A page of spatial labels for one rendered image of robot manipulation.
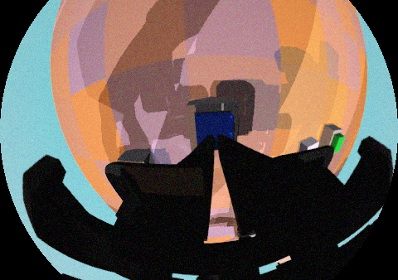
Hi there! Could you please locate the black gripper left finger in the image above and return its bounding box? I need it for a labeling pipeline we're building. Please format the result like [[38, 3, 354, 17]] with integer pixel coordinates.
[[105, 135, 215, 241]]

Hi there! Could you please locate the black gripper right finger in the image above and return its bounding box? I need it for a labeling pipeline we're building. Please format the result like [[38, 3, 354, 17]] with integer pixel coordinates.
[[218, 134, 335, 238]]

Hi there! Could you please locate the green button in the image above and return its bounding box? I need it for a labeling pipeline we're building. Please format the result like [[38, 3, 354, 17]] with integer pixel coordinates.
[[318, 124, 345, 153]]

